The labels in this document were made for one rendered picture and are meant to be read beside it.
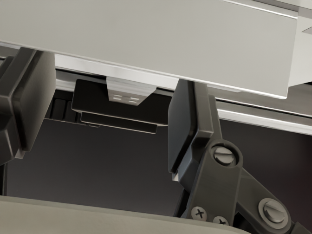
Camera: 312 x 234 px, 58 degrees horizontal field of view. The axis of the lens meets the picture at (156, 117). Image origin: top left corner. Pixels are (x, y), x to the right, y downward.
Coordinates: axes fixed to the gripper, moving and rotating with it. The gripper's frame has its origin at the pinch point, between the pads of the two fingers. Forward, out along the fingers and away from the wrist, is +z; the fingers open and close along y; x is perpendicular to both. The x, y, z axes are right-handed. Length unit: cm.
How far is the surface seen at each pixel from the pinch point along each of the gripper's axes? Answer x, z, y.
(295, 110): -17.4, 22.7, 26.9
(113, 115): -17.4, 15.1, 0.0
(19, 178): -52, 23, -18
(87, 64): -2.7, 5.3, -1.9
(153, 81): -3.5, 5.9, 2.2
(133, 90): -6.7, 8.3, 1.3
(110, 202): -53, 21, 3
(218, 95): -17.4, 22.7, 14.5
